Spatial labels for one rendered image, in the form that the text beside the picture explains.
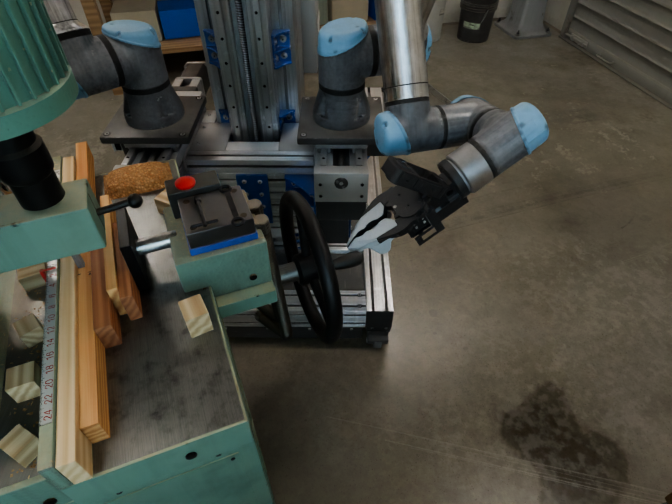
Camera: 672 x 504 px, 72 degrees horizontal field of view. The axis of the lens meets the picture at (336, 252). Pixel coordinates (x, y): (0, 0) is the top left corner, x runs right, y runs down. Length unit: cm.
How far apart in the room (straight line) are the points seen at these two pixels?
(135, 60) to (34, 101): 71
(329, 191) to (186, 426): 73
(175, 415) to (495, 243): 177
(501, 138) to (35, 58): 60
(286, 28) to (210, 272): 80
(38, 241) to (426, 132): 59
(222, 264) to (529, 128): 51
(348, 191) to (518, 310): 100
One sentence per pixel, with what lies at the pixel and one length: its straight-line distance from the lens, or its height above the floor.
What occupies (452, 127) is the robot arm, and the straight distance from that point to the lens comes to 83.
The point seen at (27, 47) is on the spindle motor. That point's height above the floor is 127.
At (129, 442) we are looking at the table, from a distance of 63.
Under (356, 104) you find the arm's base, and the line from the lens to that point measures 121.
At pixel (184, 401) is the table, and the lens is 63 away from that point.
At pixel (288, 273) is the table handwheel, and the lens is 83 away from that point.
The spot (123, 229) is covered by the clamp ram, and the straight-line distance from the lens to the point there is 72.
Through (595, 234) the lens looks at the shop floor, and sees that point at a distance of 241.
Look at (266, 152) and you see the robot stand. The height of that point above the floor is 73.
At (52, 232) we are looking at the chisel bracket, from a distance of 68.
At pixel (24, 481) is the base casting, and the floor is 80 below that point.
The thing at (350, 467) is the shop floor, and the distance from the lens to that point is 153.
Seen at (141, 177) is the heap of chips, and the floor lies 92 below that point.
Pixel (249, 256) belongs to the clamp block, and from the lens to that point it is 71.
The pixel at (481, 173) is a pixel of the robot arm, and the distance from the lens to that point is 77.
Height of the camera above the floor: 144
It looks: 45 degrees down
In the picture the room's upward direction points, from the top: straight up
